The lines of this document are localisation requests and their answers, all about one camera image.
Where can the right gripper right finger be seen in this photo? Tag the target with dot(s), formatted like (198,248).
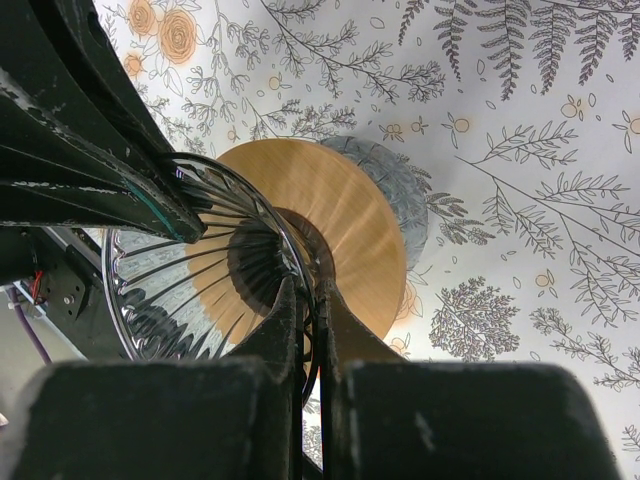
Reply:
(361,412)

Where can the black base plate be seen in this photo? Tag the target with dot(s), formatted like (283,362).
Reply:
(57,271)

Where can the floral tablecloth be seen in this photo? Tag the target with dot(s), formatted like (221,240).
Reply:
(519,120)

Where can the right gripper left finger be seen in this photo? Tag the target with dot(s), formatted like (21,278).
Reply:
(78,146)

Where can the grey glass mug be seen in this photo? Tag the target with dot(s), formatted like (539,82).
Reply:
(397,183)

